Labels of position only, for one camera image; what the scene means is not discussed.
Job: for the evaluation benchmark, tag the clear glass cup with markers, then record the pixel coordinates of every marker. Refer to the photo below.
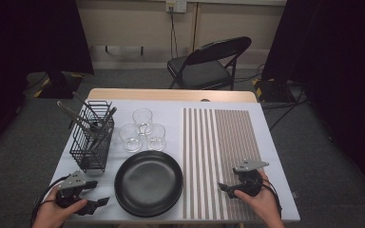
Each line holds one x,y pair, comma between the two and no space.
142,118
155,139
130,139

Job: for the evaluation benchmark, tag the person's left hand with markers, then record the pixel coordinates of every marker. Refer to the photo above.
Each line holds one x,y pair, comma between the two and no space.
50,215

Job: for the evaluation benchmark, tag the white wall socket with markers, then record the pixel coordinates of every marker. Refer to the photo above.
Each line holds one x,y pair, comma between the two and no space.
179,5

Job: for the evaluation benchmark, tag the person's right hand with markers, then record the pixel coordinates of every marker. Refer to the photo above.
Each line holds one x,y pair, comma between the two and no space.
266,205

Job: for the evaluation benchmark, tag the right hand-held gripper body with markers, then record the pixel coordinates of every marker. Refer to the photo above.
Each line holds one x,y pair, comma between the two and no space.
250,183

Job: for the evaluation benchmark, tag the striped woven placemat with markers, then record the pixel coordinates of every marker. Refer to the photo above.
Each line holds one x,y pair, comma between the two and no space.
209,142

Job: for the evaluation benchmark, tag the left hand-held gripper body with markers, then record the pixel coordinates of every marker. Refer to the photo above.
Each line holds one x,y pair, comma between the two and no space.
72,182

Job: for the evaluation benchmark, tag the black curtain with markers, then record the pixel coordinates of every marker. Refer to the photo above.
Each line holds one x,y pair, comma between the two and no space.
28,38
345,63

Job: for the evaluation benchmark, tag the black folding chair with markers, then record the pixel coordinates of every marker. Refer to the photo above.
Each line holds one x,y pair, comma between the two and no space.
202,74

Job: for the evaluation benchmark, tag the metal cutlery piece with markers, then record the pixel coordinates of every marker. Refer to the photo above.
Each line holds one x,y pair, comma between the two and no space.
109,117
68,110
82,102

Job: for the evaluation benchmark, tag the black stand base yellow stripes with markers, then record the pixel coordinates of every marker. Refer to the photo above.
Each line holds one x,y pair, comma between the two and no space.
274,90
60,85

